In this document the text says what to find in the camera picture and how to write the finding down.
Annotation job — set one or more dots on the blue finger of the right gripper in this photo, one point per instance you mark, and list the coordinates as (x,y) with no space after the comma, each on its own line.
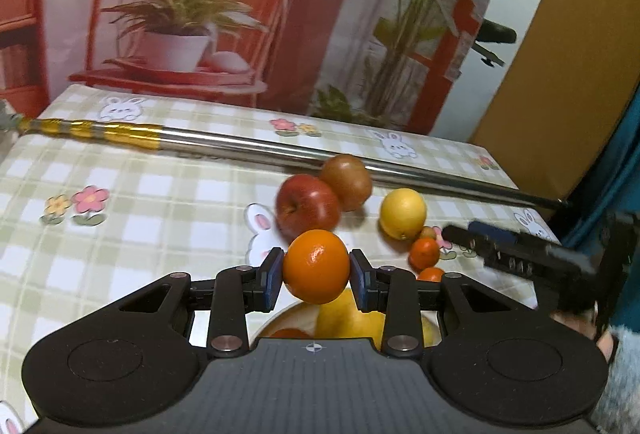
(526,240)
(483,246)

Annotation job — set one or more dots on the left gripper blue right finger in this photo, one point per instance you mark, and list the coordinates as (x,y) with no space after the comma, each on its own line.
(392,292)

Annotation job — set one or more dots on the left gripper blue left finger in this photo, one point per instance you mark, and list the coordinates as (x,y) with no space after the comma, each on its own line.
(236,292)

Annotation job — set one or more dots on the large yellow grapefruit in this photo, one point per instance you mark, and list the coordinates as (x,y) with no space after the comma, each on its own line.
(341,319)

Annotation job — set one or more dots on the green yellow apple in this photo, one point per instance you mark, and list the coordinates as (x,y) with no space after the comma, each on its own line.
(431,333)

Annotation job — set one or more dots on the small tangerine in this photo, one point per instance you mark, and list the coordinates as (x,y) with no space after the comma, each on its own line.
(290,333)

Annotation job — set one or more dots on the orange tangerine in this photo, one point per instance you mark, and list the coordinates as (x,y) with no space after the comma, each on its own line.
(431,274)
(316,267)
(423,254)

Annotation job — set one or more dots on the fuzzy grey sleeve forearm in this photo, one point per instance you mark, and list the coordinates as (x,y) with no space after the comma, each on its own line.
(618,408)

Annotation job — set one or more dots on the person's right hand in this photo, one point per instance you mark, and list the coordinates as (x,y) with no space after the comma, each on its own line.
(604,340)

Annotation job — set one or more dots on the beige round plate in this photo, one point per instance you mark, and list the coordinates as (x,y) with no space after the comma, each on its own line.
(301,315)

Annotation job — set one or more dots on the small tan longan fruit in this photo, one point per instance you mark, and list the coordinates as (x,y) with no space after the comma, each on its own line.
(428,232)

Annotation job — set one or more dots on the yellow lemon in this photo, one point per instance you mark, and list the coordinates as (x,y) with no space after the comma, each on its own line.
(402,214)

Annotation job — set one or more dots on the red apple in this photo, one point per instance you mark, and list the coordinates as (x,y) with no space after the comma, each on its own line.
(304,203)

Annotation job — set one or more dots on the brown round pear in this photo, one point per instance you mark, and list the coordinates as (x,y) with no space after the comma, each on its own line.
(349,179)

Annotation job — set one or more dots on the telescopic steel pole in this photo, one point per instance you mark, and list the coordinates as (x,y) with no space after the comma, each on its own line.
(146,136)

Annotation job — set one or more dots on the checked bunny tablecloth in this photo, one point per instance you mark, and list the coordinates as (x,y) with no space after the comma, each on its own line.
(83,224)

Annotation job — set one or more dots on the brown wooden door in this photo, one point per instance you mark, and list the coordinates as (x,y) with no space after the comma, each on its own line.
(562,97)

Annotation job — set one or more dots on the printed chair backdrop cloth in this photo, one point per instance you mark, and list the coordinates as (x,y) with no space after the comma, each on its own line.
(383,62)

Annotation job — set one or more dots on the black exercise bike handle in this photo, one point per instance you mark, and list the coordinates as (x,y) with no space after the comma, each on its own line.
(491,32)

